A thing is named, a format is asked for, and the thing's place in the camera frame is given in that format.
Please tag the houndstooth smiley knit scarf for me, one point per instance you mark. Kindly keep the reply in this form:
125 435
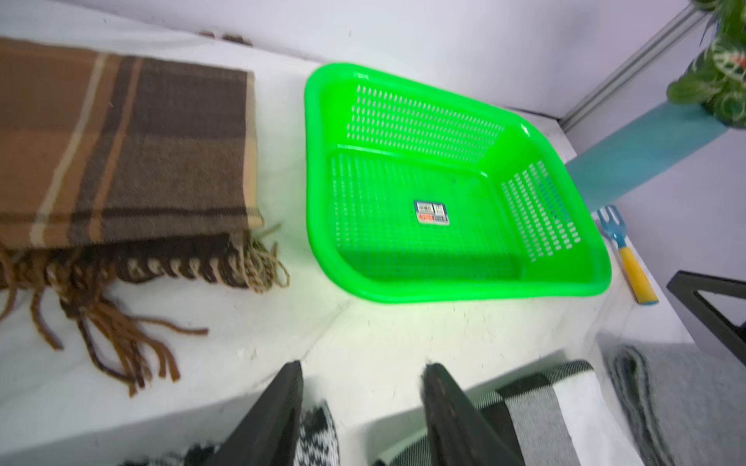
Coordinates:
317 444

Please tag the brown plaid fringed scarf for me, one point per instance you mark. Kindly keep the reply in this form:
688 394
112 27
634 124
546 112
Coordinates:
125 169

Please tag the blue yellow garden fork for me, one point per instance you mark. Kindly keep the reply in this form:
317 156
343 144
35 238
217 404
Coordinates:
614 228

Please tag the blue vase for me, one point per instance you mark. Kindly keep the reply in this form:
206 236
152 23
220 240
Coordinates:
641 150

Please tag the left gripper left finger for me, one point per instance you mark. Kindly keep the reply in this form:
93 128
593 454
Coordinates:
269 433

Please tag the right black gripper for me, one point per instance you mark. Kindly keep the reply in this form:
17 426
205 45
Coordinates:
688 288

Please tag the artificial green plant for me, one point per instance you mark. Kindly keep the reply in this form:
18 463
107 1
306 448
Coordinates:
715 80

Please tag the green plastic basket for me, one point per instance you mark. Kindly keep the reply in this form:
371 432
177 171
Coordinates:
416 195

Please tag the black white checked scarf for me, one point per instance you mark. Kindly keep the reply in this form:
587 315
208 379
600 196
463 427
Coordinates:
553 417

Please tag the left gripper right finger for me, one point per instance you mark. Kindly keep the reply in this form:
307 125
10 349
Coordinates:
457 432

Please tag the grey fleece scarf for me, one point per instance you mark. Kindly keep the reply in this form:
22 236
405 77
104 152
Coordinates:
683 406

